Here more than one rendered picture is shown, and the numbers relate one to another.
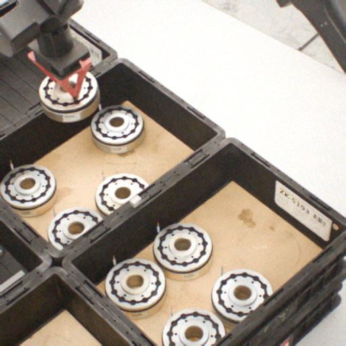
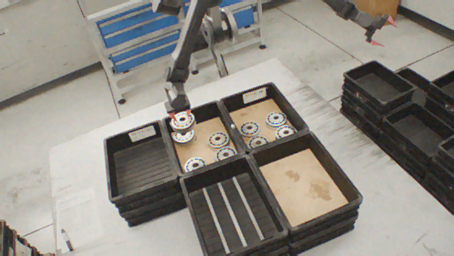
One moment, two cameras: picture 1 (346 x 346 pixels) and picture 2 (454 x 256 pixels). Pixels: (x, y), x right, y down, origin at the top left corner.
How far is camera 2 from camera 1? 1.14 m
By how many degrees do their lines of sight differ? 41
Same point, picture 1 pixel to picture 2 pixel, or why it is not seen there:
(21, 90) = (141, 164)
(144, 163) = (203, 134)
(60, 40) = not seen: hidden behind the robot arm
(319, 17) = not seen: outside the picture
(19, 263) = (227, 179)
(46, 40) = not seen: hidden behind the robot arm
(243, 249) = (254, 117)
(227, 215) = (239, 118)
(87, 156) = (189, 149)
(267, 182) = (239, 100)
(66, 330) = (265, 170)
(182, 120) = (199, 113)
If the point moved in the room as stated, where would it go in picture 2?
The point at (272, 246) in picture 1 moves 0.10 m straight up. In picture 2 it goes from (258, 111) to (256, 96)
